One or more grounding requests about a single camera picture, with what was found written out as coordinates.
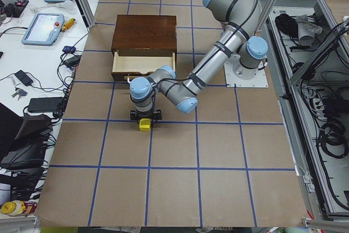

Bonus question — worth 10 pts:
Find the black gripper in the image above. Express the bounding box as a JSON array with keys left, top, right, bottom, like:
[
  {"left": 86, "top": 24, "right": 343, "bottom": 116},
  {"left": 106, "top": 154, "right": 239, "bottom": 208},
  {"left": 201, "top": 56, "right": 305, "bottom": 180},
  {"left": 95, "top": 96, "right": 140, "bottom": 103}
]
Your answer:
[{"left": 130, "top": 110, "right": 162, "bottom": 127}]

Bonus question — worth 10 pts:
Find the yellow block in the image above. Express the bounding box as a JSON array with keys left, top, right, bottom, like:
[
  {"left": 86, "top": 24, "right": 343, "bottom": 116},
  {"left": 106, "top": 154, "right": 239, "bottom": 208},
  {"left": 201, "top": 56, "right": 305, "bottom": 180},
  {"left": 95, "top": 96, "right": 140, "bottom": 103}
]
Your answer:
[{"left": 139, "top": 118, "right": 152, "bottom": 132}]

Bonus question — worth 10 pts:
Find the light wood drawer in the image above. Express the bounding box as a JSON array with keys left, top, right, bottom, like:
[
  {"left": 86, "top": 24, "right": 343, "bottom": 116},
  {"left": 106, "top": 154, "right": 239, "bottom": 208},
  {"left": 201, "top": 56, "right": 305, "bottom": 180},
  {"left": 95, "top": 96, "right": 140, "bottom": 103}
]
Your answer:
[{"left": 111, "top": 49, "right": 176, "bottom": 81}]

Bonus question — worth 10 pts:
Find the dark wooden drawer cabinet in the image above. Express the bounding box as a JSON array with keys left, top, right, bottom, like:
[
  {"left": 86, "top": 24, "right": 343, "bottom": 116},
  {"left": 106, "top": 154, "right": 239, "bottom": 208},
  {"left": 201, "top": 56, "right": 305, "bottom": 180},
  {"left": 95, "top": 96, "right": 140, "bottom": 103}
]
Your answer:
[{"left": 111, "top": 15, "right": 177, "bottom": 53}]

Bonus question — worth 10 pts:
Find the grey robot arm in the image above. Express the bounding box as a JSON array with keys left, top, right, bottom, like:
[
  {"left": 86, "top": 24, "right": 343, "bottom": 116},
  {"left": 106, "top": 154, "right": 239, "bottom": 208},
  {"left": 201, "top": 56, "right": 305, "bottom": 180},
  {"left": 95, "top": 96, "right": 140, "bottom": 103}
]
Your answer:
[{"left": 130, "top": 0, "right": 260, "bottom": 122}]

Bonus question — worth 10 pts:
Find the yellow screwdriver tool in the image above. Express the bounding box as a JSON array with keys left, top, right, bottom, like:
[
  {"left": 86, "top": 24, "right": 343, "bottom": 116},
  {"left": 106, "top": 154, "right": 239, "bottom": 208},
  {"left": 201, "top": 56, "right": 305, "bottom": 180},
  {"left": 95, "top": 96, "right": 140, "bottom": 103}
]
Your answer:
[{"left": 61, "top": 18, "right": 76, "bottom": 32}]

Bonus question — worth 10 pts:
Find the black phone on table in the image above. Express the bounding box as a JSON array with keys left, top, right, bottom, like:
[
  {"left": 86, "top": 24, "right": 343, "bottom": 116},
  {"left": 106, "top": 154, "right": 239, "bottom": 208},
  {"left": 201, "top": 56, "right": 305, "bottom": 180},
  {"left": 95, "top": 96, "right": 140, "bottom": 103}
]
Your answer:
[{"left": 14, "top": 70, "right": 33, "bottom": 86}]

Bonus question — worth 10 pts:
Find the near blue teach pendant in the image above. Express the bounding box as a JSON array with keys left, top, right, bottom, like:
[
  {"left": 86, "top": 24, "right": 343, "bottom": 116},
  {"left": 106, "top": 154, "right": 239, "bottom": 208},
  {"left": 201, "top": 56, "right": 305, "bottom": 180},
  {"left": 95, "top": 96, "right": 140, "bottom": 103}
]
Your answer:
[{"left": 21, "top": 13, "right": 64, "bottom": 46}]

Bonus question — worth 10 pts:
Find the yellow capped bottle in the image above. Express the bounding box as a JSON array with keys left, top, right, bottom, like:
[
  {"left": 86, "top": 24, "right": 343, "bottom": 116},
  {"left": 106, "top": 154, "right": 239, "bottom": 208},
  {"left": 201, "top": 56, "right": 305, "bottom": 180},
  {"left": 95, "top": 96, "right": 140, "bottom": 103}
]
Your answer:
[{"left": 1, "top": 200, "right": 37, "bottom": 216}]

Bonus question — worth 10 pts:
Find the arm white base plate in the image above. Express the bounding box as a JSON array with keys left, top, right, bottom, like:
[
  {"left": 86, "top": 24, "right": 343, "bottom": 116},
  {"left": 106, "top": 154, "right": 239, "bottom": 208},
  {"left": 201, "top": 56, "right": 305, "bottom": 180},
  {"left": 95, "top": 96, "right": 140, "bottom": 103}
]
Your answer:
[{"left": 224, "top": 55, "right": 268, "bottom": 88}]

